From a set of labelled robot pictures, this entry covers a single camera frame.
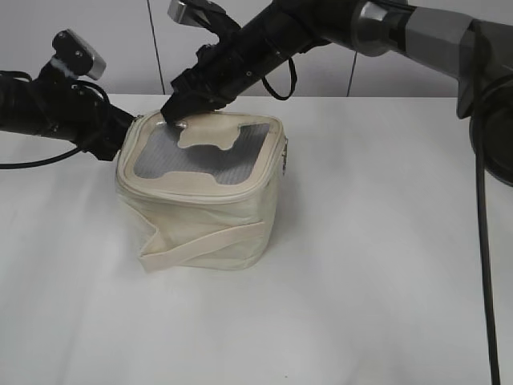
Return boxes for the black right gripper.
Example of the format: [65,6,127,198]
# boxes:
[160,15,309,123]

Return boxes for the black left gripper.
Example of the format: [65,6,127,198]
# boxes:
[34,63,135,161]

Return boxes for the cream fabric zipper bag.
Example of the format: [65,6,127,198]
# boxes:
[115,111,285,272]

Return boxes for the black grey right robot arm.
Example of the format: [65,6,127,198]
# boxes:
[161,1,512,184]

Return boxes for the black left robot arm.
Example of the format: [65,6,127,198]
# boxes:
[1,64,135,169]

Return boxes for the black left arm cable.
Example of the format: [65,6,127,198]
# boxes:
[0,70,109,169]

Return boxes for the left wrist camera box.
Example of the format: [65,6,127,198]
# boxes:
[52,29,107,80]

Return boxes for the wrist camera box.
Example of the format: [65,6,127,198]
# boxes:
[52,29,107,80]
[168,0,226,30]

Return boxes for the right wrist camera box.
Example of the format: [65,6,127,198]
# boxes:
[168,0,226,30]

